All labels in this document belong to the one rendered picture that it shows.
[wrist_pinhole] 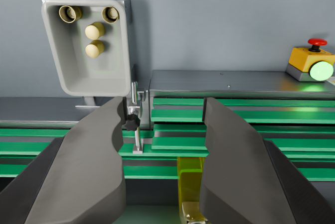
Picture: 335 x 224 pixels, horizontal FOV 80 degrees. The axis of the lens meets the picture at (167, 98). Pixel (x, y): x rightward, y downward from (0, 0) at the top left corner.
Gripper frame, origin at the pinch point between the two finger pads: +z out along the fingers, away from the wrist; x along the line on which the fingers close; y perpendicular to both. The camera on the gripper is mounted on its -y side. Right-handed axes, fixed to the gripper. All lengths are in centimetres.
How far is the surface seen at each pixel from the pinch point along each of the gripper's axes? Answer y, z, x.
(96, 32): 3.2, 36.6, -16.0
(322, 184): 45, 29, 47
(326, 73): 11, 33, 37
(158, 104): 16.5, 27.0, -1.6
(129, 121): 14.1, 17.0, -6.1
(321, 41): 5, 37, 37
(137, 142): 23.0, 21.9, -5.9
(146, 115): 21.2, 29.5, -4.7
